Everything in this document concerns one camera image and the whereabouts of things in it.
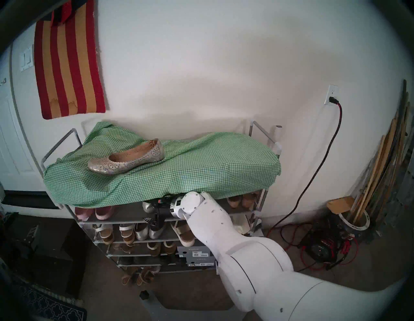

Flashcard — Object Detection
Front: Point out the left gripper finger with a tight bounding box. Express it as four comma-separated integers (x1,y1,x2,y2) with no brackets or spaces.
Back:
27,226,40,248

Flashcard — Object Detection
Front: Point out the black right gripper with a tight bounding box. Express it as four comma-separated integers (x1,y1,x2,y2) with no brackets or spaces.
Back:
142,196,179,231

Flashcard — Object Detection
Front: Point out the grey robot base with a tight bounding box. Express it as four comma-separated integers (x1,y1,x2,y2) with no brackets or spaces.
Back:
140,291,240,321

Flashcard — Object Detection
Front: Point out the grey metal shoe rack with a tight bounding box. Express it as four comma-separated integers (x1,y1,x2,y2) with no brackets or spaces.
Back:
39,120,282,274

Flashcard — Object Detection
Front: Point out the white platform sandal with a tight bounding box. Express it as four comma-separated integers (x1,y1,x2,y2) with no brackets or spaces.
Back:
170,221,195,248

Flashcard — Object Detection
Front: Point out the pink clog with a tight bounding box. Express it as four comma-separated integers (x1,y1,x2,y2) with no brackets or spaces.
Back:
75,207,94,221
95,206,114,220

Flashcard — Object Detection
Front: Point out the grey Vionic shoebox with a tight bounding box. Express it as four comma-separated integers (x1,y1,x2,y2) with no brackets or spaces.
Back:
177,246,211,259
187,257,216,269

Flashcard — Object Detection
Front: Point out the tan fringed moccasin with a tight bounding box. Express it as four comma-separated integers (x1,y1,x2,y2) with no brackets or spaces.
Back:
121,267,139,286
136,267,156,286

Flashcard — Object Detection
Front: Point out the blue patterned floor rug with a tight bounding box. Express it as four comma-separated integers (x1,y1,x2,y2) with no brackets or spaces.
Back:
10,275,88,321

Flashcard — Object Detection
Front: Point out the green gingham cloth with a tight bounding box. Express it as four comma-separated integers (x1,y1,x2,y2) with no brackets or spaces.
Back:
44,121,282,209

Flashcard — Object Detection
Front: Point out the white door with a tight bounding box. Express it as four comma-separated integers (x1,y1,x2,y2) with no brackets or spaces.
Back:
0,49,43,191

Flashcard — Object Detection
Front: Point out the brown cardboard piece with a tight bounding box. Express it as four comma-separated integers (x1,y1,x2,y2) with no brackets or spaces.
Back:
326,195,355,215

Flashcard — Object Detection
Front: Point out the white blue bucket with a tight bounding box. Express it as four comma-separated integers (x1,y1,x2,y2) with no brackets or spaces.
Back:
338,209,370,240

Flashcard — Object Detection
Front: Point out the light wooden slat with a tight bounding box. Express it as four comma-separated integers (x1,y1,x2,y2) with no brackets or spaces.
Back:
354,134,387,217
359,110,405,224

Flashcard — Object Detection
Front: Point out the grey metal ladder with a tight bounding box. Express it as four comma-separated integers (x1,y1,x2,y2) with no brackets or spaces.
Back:
380,129,414,238

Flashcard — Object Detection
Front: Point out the dark long pole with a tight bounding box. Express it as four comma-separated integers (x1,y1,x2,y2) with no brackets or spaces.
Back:
375,79,409,224

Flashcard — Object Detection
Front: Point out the white strap cork sandal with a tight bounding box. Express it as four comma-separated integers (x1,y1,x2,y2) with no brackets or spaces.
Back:
93,224,114,245
119,224,136,245

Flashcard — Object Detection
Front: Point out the brown strappy sandal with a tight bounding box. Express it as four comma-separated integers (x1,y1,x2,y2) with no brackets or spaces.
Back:
113,243,138,255

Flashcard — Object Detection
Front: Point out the white drawstring bag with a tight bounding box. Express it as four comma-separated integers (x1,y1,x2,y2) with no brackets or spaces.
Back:
231,215,251,235

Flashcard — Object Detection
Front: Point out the black cord reel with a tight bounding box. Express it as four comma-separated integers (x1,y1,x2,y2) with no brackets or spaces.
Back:
304,238,333,264

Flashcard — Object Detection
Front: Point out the red yellow striped wall rug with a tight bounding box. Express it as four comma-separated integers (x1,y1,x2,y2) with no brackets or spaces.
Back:
34,0,106,120

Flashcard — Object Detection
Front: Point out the white light switch plate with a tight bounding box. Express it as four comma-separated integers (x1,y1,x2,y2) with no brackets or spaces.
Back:
20,45,34,72

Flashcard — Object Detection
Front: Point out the red black power cord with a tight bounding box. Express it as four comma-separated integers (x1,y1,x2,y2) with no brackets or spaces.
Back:
259,96,343,230

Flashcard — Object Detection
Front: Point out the white wall outlet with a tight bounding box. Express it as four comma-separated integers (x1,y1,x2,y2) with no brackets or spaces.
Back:
324,84,339,106

